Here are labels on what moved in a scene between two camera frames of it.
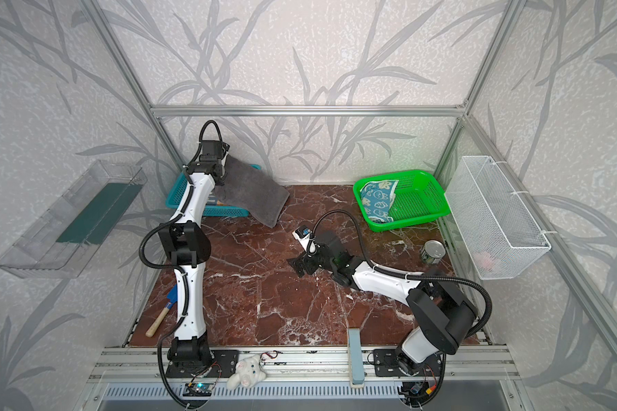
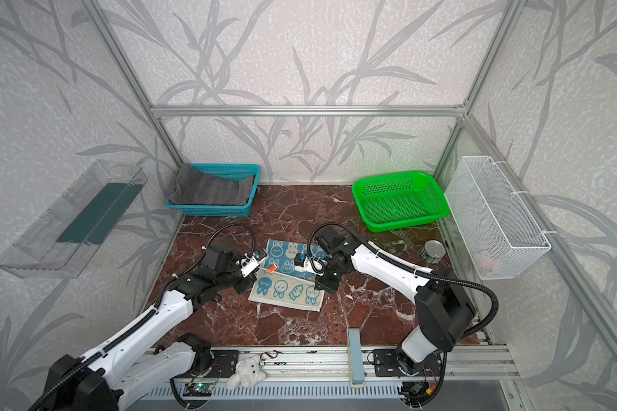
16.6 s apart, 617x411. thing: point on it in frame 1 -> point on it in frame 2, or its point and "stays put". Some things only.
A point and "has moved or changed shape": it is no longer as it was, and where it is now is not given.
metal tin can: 433,252 stays put
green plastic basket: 418,199 stays put
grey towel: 249,186 has moved or changed shape
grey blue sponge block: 356,356 stays put
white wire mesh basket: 500,232 stays put
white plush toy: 248,372 stays put
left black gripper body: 219,168 -> 238,272
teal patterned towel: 378,197 -> 282,283
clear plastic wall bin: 61,238 stays put
